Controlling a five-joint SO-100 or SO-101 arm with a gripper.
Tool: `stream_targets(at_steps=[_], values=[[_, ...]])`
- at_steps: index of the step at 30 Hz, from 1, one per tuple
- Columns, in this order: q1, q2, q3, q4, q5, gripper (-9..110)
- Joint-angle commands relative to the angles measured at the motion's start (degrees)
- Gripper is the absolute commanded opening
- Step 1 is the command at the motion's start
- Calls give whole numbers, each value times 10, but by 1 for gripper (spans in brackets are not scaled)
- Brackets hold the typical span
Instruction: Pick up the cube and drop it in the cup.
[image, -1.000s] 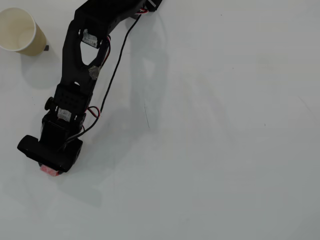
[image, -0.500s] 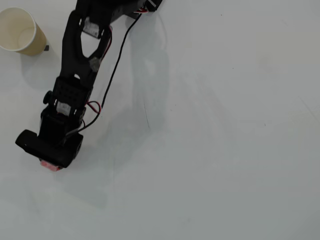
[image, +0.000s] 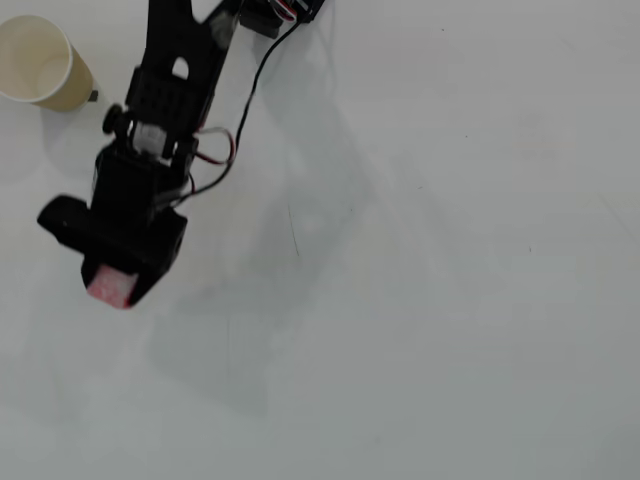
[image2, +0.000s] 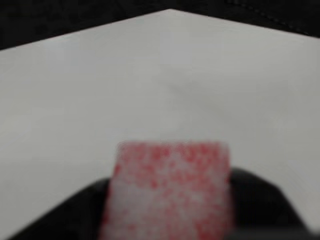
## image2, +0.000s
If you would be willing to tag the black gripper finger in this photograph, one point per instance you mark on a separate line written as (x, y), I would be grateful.
(262, 205)
(70, 215)

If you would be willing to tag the red and white speckled cube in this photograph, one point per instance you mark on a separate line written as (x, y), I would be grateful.
(170, 190)

